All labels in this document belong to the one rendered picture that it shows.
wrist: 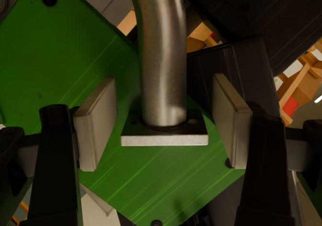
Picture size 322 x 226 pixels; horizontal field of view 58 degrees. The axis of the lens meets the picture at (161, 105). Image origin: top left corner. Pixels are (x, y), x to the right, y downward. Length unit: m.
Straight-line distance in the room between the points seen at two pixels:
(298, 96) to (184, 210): 4.05
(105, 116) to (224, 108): 0.06
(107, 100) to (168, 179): 0.10
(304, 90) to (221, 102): 4.13
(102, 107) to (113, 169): 0.10
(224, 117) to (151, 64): 0.05
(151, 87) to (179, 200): 0.12
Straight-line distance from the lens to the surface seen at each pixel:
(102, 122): 0.16
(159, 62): 0.17
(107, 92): 0.17
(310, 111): 9.69
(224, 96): 0.16
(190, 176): 0.24
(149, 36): 0.17
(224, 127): 0.16
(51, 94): 0.23
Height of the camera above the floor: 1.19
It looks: 2 degrees down
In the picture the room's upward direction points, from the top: 136 degrees clockwise
